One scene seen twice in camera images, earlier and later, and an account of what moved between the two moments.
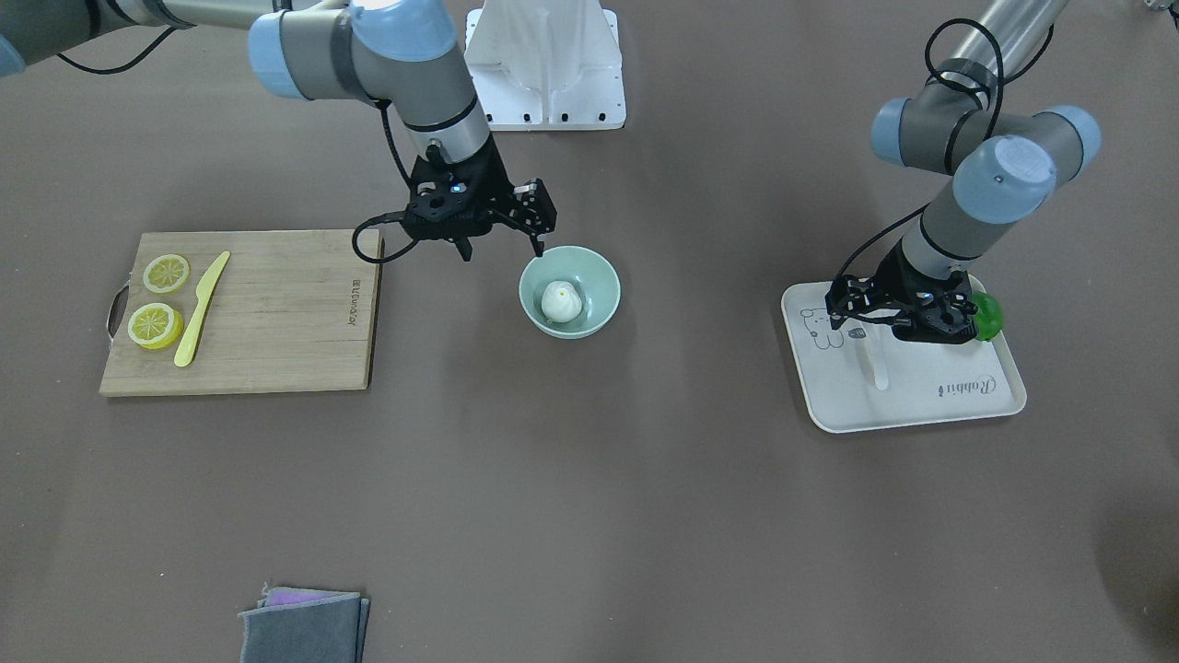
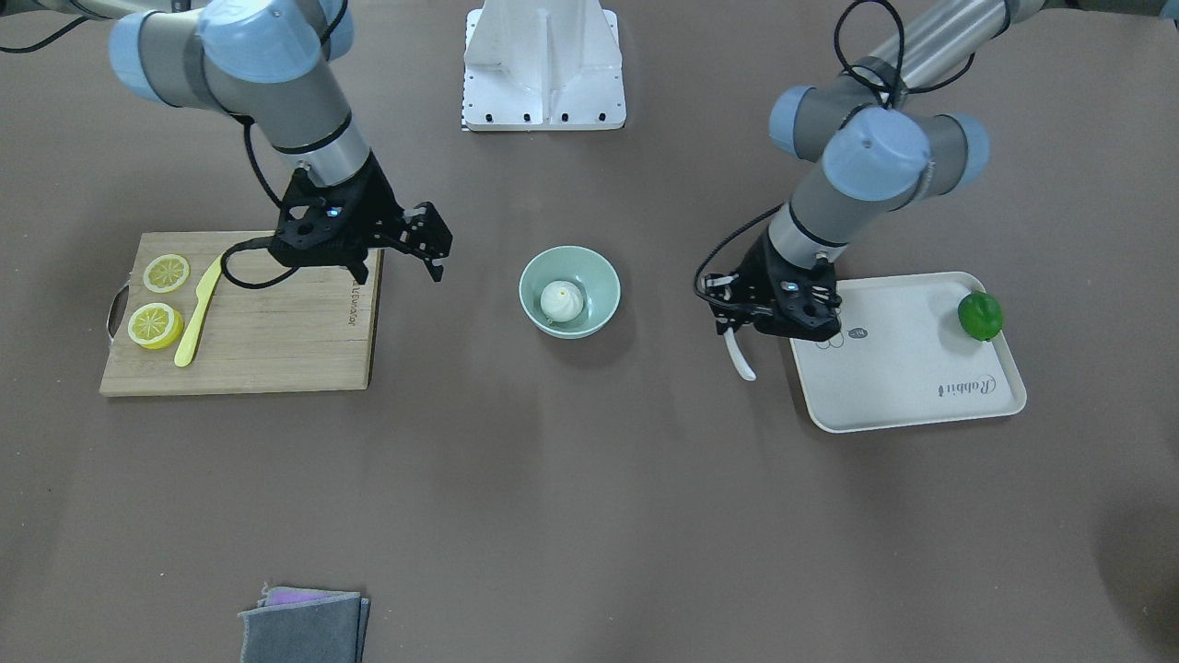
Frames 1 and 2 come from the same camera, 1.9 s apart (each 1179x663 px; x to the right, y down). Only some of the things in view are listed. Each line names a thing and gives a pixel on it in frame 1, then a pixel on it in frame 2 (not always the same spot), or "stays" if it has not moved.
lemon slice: x=166 y=273 stays
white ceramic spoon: x=876 y=343 -> x=742 y=366
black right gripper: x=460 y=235 -> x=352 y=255
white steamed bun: x=560 y=301 stays
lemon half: x=155 y=326 stays
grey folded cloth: x=306 y=625 stays
